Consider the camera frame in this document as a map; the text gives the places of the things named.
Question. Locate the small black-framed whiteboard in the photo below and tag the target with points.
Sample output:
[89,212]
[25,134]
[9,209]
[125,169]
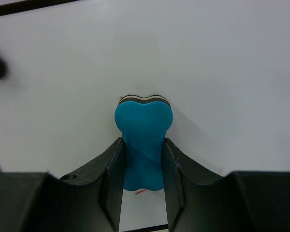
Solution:
[223,65]

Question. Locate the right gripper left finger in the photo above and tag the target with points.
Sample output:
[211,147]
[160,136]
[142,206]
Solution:
[87,199]

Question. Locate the blue bone-shaped eraser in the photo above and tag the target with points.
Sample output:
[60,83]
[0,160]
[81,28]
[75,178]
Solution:
[143,122]

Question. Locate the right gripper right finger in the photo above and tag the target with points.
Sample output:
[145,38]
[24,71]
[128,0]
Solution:
[199,200]

